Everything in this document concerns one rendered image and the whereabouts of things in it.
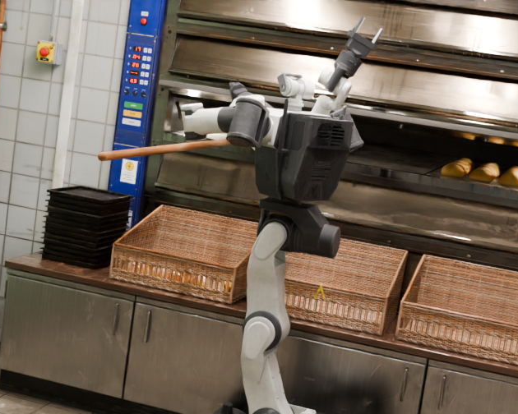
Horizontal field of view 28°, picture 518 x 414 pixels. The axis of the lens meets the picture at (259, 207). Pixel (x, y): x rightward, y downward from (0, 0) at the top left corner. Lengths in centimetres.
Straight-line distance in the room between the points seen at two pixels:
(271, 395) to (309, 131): 97
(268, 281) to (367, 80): 119
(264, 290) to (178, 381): 77
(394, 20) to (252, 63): 65
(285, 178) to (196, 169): 125
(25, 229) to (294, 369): 164
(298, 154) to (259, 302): 57
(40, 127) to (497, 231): 216
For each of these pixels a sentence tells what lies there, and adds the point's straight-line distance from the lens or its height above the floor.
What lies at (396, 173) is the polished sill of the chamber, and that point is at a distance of 444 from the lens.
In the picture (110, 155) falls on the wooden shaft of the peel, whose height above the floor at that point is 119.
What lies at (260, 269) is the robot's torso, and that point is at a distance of 361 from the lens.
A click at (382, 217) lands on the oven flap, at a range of 445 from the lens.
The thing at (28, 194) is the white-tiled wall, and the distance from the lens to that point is 504.
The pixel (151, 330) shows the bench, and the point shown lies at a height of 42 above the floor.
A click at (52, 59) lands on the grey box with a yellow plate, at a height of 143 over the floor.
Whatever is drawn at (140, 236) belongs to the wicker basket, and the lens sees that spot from 456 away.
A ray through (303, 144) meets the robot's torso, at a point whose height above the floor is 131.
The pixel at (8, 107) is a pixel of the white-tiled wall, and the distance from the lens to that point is 507.
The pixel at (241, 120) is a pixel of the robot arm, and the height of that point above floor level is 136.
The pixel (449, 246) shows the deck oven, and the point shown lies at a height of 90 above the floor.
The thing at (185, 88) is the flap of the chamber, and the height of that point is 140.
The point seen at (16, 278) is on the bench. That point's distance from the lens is 449.
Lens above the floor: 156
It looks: 8 degrees down
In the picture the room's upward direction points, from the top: 8 degrees clockwise
